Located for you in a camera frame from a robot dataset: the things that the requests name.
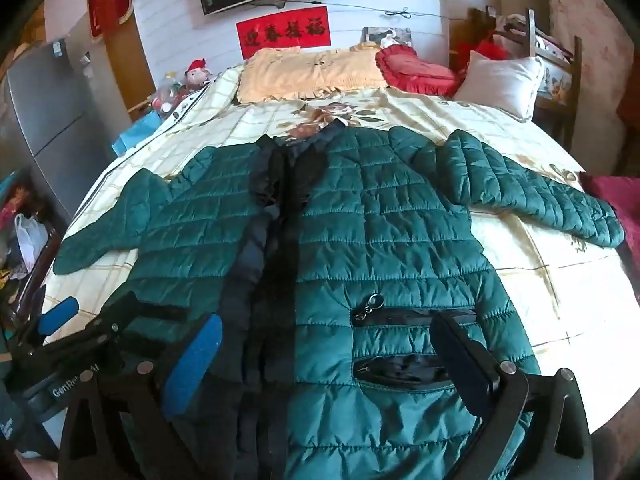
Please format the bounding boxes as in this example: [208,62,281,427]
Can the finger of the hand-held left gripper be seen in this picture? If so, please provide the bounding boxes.
[82,291,188,346]
[22,296,81,356]

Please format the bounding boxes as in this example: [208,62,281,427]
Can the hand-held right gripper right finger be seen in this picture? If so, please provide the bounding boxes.
[430,312,596,480]

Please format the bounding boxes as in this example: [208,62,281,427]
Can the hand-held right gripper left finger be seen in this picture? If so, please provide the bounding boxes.
[59,314,236,480]

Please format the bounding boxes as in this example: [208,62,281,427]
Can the green quilted jacket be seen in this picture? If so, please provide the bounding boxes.
[54,120,626,480]

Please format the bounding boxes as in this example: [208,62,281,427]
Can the red clothes on chair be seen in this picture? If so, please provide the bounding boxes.
[450,35,507,72]

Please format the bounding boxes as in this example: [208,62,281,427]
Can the white plastic bag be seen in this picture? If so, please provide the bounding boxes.
[14,212,51,273]

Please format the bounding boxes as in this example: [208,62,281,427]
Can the bed with floral sheet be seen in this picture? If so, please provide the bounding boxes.
[42,47,640,441]

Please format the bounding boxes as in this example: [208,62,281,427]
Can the blue paper bag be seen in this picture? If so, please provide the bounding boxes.
[111,110,163,157]

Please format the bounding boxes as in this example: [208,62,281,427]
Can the grey refrigerator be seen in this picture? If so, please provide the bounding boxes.
[0,40,133,221]

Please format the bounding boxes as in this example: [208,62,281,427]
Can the cluster of plastic bottles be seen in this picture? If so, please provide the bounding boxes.
[152,72,188,117]

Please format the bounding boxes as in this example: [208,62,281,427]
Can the dark red cloth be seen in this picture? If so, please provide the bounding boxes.
[580,171,640,311]

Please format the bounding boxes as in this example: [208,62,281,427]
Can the plush toy with red hat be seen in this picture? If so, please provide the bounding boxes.
[182,58,213,93]

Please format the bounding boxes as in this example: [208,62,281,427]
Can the wooden cabinet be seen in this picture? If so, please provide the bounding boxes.
[102,5,156,111]

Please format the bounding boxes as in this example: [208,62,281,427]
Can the white pillow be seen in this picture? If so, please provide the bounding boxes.
[452,51,546,121]

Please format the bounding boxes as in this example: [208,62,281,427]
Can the red frilled pillow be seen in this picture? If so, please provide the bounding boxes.
[375,44,463,96]

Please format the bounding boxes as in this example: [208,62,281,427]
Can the yellow folded blanket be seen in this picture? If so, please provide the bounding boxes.
[236,47,388,105]

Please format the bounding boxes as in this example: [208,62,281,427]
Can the wooden chair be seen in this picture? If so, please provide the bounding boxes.
[467,6,583,153]

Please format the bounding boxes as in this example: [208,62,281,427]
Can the framed photo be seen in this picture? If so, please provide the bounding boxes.
[361,26,412,51]

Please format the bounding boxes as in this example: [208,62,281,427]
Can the red wall banner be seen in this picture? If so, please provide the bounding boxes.
[236,6,329,60]

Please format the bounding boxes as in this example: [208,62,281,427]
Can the black wall cable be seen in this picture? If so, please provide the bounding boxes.
[310,0,441,19]

